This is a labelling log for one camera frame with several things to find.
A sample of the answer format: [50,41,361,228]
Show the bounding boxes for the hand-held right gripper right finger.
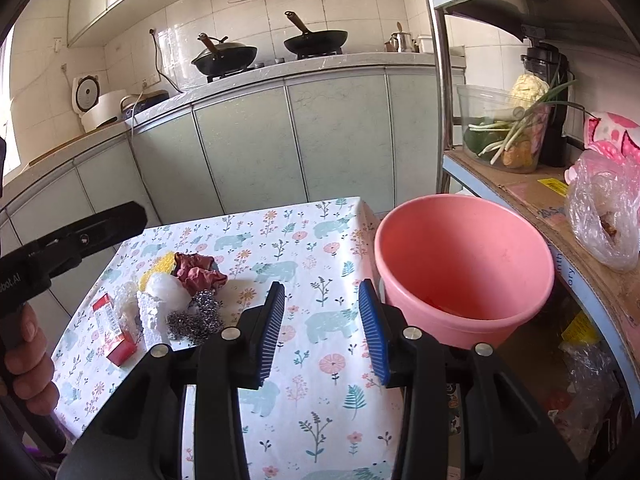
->
[357,279,583,480]

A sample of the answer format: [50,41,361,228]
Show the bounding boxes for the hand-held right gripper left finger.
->
[59,281,287,480]

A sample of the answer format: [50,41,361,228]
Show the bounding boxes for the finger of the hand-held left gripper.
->
[61,201,149,269]

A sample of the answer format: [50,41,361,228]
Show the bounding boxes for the yellow mesh sponge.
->
[137,254,178,291]

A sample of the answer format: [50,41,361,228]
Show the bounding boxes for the silver metallic scouring cloth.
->
[166,287,227,345]

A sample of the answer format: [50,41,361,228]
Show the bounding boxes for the clear plastic wrap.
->
[112,282,143,333]

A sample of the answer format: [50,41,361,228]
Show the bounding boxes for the white foam net ball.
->
[145,272,192,311]

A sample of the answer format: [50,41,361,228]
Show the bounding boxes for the dark red cloth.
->
[172,252,228,296]

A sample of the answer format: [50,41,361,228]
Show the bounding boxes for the pink plastic bucket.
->
[374,196,555,351]

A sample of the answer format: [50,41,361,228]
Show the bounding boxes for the red and white carton box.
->
[91,294,137,367]

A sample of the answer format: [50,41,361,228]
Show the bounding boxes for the person's left hand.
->
[0,304,60,417]

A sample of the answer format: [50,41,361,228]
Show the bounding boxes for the wooden cutting board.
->
[27,135,88,166]

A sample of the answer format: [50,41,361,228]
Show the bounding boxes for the white rice cooker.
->
[72,75,128,133]

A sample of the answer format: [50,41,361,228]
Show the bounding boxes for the dark topped electric cooker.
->
[120,91,170,122]

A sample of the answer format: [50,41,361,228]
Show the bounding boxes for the pale green kitchen cabinets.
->
[0,52,467,311]

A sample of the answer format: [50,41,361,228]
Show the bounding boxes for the black wok with lid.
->
[191,33,258,77]

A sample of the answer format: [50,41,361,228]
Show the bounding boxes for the green pepper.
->
[464,120,501,161]

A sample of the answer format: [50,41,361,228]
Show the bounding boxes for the crumpled plastic bags under shelf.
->
[545,310,623,461]

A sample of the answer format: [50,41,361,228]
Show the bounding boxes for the gas stove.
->
[205,47,346,83]

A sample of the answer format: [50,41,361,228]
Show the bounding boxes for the green onions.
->
[477,80,586,166]

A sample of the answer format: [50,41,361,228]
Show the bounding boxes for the clear plastic container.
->
[456,84,551,175]

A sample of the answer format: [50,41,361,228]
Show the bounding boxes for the clear plastic bag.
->
[567,157,640,273]

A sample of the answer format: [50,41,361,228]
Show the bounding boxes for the black wok without lid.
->
[283,11,348,56]

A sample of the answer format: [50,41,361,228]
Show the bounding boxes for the metal shelf rack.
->
[417,0,640,411]

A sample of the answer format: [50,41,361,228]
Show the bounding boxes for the cauliflower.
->
[510,74,550,111]

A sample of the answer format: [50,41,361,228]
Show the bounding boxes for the metal kettle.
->
[391,22,416,53]

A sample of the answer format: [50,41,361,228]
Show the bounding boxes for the pink printed bag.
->
[565,112,640,183]

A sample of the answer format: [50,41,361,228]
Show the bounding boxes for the black blender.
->
[520,25,573,168]

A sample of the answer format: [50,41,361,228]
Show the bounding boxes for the black power cable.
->
[148,29,184,94]

